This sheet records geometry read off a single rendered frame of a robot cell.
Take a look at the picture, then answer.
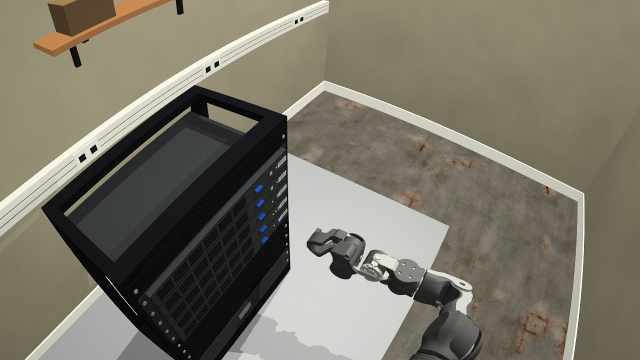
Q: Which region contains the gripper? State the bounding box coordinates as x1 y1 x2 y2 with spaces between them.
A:
306 228 377 281

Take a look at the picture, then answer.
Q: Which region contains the black server rack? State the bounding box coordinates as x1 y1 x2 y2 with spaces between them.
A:
41 85 291 360

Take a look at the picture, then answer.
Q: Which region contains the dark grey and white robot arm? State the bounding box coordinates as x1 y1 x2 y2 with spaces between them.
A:
360 249 484 360

